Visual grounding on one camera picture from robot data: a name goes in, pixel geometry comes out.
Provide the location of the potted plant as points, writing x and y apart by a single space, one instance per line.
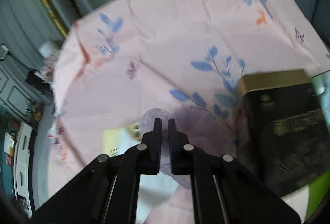
36 113

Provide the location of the yellow cardboard box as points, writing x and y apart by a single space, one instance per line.
9 144

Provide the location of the white tv cabinet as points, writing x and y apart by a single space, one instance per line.
24 162

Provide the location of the pink printed bedsheet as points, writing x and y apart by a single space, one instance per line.
167 46

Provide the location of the purple knitted cloth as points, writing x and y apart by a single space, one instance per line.
196 120

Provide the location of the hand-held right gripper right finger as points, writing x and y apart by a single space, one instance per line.
173 151

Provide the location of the white cylindrical container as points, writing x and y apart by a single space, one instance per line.
47 48

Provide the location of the lime green object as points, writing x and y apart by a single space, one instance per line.
317 195

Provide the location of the blue-grey sofa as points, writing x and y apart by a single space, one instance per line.
301 4

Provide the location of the pile of pink clothes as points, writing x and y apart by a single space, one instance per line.
50 64

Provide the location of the dark tin box gold rim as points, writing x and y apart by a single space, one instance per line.
283 123

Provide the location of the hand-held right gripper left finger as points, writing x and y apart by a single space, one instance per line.
156 151

